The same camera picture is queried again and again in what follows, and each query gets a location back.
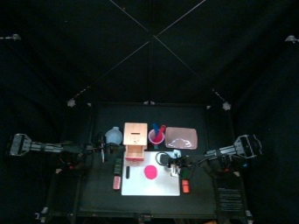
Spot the wooden drawer with pink front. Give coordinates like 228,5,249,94
124,144,145,163

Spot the pink flat dough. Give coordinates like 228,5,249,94
143,164,159,180

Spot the wooden drawer box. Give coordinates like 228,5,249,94
123,122,149,147

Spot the pink cup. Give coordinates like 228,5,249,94
147,129,165,146

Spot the green toy block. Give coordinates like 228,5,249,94
113,157,124,176

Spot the red utensil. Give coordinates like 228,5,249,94
155,124,167,143

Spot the white cutting board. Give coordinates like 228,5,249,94
120,150,183,197

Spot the blue utensil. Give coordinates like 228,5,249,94
151,122,161,141

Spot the orange toy block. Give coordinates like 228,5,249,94
181,179,191,194

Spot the pink toy block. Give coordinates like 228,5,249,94
112,175,123,191

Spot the black label plate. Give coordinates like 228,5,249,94
216,186,245,214

